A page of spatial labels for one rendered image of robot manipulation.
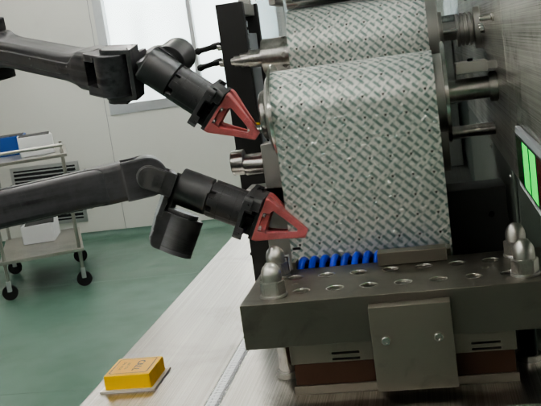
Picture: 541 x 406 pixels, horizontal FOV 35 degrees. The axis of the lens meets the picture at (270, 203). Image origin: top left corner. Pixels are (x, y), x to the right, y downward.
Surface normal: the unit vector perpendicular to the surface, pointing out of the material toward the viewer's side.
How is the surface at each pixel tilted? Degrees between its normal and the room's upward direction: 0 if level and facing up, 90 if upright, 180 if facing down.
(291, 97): 64
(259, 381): 0
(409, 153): 90
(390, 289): 0
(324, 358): 90
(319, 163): 90
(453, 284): 0
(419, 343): 90
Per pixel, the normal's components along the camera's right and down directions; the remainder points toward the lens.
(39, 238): 0.11, 0.15
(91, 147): -0.17, 0.19
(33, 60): -0.68, 0.35
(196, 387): -0.14, -0.98
